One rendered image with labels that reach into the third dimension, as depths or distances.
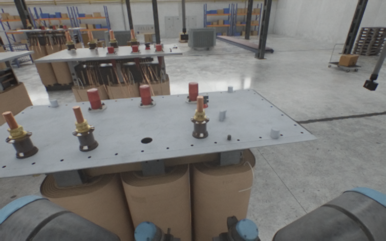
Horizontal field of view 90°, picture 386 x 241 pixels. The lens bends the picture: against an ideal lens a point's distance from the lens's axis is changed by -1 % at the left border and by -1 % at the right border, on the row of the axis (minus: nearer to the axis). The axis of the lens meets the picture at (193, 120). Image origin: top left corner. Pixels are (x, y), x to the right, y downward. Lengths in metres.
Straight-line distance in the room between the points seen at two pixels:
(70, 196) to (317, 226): 1.13
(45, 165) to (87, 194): 0.31
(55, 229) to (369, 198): 0.62
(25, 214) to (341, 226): 0.60
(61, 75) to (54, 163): 6.03
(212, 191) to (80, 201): 0.75
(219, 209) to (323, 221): 0.99
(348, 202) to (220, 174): 0.79
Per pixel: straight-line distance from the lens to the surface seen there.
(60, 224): 0.48
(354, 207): 0.52
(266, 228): 2.36
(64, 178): 1.25
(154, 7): 9.19
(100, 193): 1.26
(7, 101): 3.29
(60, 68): 6.93
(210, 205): 1.38
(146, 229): 1.00
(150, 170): 1.13
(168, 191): 1.20
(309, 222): 0.49
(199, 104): 0.91
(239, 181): 1.28
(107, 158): 0.94
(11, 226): 0.54
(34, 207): 0.54
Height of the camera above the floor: 1.90
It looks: 28 degrees down
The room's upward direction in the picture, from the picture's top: 1 degrees counter-clockwise
